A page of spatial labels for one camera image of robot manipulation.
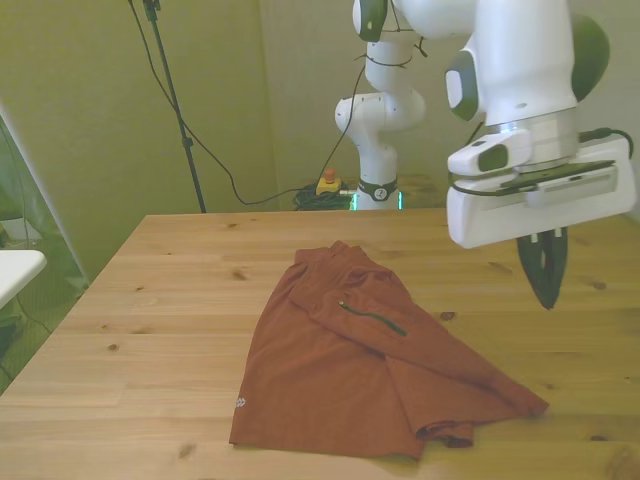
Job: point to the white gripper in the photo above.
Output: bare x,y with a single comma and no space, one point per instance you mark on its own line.
490,220

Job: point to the rust red shorts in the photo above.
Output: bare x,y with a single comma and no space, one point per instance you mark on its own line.
325,380

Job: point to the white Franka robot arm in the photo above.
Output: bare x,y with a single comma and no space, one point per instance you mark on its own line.
520,60

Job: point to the brown wooden stool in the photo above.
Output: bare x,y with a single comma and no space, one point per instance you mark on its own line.
420,190

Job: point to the yellow emergency stop button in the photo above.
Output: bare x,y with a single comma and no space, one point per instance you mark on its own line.
327,187

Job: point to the black tripod stand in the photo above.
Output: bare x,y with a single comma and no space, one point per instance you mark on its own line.
170,85

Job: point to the white side board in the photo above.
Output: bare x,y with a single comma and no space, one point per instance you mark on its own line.
17,272

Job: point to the grey wrist camera bar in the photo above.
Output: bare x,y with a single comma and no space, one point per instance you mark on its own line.
560,175

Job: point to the white slanted frame bar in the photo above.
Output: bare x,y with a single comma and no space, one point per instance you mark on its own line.
47,210

